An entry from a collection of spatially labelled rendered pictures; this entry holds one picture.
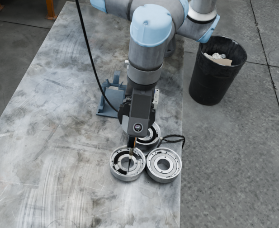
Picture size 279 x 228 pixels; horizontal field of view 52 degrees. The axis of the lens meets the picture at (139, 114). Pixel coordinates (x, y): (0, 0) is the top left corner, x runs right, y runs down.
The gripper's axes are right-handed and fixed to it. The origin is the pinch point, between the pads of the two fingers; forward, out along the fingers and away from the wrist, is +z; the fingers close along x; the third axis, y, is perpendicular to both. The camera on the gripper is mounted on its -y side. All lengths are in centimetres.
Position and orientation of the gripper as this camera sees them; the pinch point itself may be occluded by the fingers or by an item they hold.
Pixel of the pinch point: (133, 133)
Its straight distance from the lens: 77.9
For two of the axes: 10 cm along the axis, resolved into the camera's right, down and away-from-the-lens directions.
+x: -9.9, -1.5, -0.1
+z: -1.1, 6.3, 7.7
